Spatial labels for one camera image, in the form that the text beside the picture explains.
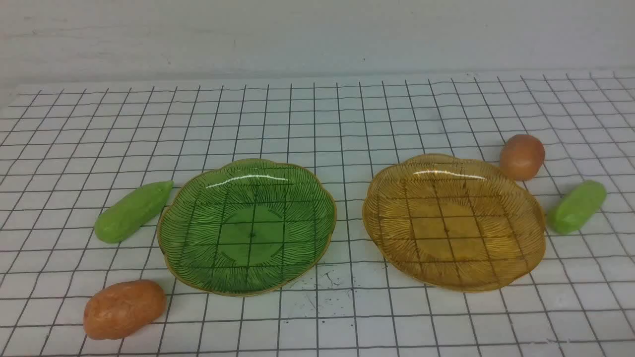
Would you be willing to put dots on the green cucumber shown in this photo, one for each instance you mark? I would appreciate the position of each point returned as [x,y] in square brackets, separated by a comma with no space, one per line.
[577,207]
[125,217]

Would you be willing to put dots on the orange potato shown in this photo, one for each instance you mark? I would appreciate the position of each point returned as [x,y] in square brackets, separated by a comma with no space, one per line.
[121,309]
[521,157]

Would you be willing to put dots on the green glass plate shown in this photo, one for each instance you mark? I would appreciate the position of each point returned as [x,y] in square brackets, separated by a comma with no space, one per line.
[250,227]

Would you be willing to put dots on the amber glass plate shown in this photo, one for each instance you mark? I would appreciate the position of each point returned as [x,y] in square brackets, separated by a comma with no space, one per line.
[459,224]

